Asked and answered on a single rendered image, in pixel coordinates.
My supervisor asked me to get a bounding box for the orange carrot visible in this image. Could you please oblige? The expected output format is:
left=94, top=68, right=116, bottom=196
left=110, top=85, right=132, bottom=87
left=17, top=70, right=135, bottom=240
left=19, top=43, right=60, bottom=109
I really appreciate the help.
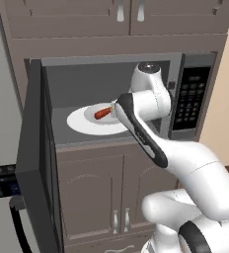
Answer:
left=93, top=106, right=115, bottom=121

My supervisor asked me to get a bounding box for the white round turntable plate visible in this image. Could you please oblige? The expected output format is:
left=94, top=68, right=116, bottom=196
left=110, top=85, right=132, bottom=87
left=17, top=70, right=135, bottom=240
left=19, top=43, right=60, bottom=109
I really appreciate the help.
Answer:
left=66, top=102, right=131, bottom=136

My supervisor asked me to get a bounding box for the grey microwave oven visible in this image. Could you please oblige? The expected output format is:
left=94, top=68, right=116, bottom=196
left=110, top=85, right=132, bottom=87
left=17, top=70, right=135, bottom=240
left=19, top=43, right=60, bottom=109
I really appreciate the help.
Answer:
left=40, top=51, right=218, bottom=148

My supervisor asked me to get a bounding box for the dark grey microwave door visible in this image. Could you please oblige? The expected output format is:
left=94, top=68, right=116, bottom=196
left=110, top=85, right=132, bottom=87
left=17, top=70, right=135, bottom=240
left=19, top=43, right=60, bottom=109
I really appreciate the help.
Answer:
left=15, top=58, right=64, bottom=253

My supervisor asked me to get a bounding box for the taupe base cupboard door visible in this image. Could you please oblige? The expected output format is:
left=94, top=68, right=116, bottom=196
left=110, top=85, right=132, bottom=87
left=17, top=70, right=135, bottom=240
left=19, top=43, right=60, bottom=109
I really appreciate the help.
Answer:
left=122, top=151, right=181, bottom=232
left=56, top=153, right=125, bottom=241

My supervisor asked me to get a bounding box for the taupe drawer front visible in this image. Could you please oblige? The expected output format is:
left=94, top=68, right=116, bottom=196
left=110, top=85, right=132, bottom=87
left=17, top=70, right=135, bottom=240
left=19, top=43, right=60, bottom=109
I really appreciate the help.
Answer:
left=62, top=230, right=155, bottom=253

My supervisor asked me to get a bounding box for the grey oven with black panel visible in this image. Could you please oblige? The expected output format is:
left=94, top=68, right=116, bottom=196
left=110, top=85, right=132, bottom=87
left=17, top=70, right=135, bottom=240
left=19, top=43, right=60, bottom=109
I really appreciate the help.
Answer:
left=0, top=163, right=41, bottom=253

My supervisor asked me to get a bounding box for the silver cupboard handle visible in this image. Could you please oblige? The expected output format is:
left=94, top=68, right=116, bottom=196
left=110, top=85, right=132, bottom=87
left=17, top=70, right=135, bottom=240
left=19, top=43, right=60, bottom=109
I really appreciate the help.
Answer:
left=112, top=210, right=119, bottom=235
left=136, top=0, right=146, bottom=23
left=123, top=208, right=131, bottom=233
left=116, top=0, right=125, bottom=23

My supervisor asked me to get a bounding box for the taupe wall cupboard door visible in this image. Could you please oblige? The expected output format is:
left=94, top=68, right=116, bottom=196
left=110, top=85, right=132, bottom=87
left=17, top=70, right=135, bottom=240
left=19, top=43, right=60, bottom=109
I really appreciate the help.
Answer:
left=0, top=0, right=131, bottom=38
left=129, top=0, right=229, bottom=37

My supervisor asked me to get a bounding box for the silver drawer handle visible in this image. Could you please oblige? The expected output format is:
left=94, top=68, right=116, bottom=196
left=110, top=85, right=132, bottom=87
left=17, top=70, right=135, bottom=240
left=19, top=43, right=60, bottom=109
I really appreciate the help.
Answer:
left=104, top=244, right=136, bottom=253

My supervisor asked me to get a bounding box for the black oven door handle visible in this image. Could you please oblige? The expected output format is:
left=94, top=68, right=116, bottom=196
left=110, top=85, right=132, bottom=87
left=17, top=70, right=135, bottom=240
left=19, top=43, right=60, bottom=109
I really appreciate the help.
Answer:
left=9, top=195, right=35, bottom=253

